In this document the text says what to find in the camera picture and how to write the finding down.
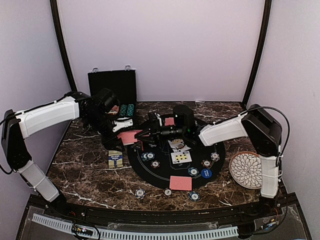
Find blue small blind button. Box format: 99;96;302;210
201;168;213;179

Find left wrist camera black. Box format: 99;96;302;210
95;88;121;113

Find round black poker mat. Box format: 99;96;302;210
127;118;226;189

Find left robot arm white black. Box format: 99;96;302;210
1;88;120;218

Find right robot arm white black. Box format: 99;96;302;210
134;104;288;217

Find dealt red cards front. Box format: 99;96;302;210
169;175;192;191

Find card box in case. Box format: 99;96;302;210
109;105;120;115

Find black poker chip case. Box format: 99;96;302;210
87;65;138;126

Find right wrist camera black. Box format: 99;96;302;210
172;104;196;129

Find red playing card deck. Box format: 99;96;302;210
117;130;142;146

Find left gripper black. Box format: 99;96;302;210
84;110;125;151

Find white cable duct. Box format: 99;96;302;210
31;213;239;240

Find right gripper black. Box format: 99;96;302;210
135;119;187;148

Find blue white chip mat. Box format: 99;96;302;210
210;152;220;162

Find blue green chip stack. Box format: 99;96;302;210
188;191;201;202

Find blue white chip stack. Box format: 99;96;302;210
135;188;146;199

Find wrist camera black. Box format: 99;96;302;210
172;104;196;129
95;88;121;113

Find face-up card yellow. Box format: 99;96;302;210
171;151;192;164

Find teal chips in case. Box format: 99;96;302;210
118;104;135;117

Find red white chip stack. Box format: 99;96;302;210
163;188;172;197

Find wooden card holder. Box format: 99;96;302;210
108;150;123;169

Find floral patterned ceramic plate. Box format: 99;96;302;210
229;151;262;190

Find dealt red card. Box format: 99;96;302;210
164;117;175;126

